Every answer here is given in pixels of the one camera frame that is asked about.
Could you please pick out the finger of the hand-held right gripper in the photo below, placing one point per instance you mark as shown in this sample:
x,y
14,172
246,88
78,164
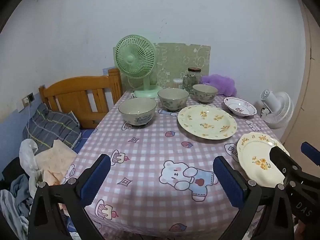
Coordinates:
x,y
283,158
311,152

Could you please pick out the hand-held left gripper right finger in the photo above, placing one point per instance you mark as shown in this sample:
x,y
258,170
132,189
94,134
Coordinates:
x,y
228,182

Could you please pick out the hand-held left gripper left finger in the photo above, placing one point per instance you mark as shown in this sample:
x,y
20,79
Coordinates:
x,y
95,180

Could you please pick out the scalloped yellow floral plate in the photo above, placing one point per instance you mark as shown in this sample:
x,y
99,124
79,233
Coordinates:
x,y
255,155

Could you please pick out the large round floral plate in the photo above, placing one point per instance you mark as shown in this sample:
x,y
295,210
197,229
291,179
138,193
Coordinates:
x,y
207,122

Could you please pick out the white red-rimmed deep plate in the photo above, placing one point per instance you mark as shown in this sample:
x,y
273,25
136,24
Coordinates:
x,y
240,106

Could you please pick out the floral ceramic bowl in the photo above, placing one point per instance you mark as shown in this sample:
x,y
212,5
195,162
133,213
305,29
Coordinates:
x,y
205,91
172,97
136,110

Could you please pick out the peach cloth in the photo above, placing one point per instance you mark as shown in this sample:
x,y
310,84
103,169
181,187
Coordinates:
x,y
57,160

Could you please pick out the blue bed sheet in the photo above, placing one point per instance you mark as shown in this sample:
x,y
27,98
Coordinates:
x,y
85,137

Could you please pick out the white desk fan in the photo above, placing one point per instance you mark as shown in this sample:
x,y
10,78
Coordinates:
x,y
277,110

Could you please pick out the pink checked printed tablecloth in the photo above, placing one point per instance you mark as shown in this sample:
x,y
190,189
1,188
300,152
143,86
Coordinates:
x,y
150,155

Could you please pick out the grey plaid pillow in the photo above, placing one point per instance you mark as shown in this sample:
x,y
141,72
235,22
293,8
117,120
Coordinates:
x,y
50,127

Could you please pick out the beige wooden panel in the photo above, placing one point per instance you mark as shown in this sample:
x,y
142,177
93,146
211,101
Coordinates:
x,y
312,80

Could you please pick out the white plastic bag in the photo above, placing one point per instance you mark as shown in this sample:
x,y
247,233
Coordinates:
x,y
26,152

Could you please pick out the blue-grey clothes pile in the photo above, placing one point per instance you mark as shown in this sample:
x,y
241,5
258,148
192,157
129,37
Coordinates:
x,y
15,200

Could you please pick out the dark garment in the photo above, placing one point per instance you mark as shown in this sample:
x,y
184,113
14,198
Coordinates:
x,y
12,167

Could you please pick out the wooden bed headboard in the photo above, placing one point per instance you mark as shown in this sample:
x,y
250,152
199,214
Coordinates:
x,y
75,90

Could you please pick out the purple plush toy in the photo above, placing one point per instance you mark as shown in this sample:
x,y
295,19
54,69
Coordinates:
x,y
220,82

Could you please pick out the pale blue card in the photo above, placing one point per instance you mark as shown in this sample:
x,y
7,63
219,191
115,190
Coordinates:
x,y
106,71

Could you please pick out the glass jar with dark lid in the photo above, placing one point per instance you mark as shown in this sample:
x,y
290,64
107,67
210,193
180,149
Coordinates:
x,y
193,78

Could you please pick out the cotton swab container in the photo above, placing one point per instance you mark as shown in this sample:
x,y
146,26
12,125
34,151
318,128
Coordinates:
x,y
178,83

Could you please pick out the green desk fan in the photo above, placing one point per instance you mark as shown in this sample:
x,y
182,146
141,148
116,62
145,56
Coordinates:
x,y
130,58

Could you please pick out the green patterned board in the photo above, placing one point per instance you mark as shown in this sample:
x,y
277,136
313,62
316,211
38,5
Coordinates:
x,y
180,57

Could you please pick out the wall socket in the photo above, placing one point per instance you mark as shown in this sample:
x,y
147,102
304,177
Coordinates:
x,y
30,96

